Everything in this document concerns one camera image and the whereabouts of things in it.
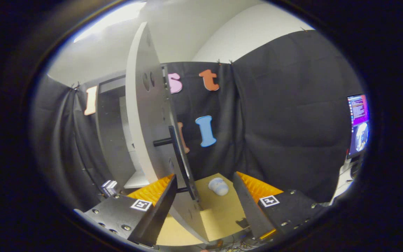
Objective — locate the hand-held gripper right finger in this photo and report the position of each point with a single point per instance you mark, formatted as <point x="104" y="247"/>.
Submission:
<point x="249" y="210"/>

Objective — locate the white rounded object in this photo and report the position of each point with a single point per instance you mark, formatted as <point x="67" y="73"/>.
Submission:
<point x="218" y="186"/>

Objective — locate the computer monitor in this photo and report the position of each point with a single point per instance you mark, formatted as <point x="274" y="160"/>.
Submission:
<point x="358" y="119"/>

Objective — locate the white spine book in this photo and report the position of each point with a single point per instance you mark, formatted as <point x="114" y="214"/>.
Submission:
<point x="108" y="188"/>

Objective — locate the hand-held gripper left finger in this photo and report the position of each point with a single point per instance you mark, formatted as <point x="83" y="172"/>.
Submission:
<point x="157" y="213"/>

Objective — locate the black backdrop cloth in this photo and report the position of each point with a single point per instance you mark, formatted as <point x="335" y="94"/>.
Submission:
<point x="285" y="122"/>

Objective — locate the grey cover book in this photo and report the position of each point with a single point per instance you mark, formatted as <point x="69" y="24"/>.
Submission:
<point x="113" y="186"/>

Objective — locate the grey cabinet shelf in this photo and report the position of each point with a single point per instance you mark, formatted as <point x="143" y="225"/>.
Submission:
<point x="136" y="181"/>

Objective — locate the white cabinet door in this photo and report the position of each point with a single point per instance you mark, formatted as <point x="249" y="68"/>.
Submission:
<point x="145" y="122"/>

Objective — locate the grey cabinet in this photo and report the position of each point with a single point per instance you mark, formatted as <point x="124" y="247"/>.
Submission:
<point x="108" y="140"/>

